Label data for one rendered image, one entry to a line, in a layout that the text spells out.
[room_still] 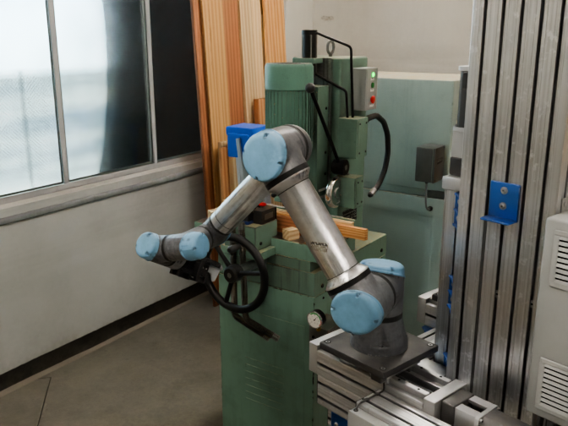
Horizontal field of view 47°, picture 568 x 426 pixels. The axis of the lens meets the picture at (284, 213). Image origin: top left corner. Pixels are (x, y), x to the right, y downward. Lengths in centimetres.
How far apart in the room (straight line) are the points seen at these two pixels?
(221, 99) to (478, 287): 248
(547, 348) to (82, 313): 251
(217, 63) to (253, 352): 186
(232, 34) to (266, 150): 254
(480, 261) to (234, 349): 127
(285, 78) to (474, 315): 107
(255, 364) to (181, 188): 158
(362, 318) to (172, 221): 247
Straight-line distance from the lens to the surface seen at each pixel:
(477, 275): 169
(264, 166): 153
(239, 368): 267
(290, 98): 233
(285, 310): 242
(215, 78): 383
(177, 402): 311
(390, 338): 171
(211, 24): 383
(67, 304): 347
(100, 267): 356
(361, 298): 151
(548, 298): 155
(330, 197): 247
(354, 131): 248
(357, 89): 257
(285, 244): 233
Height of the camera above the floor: 161
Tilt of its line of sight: 15 degrees down
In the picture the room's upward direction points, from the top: straight up
